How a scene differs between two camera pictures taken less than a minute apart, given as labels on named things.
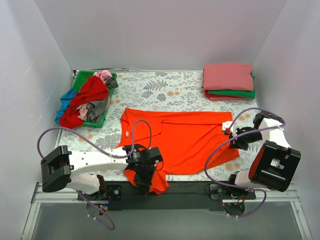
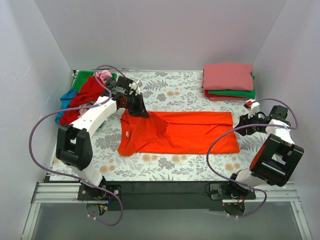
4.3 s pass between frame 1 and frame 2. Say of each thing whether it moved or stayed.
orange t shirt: stayed
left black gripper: moved
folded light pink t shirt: stayed
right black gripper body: moved
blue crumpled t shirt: stayed
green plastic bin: stayed
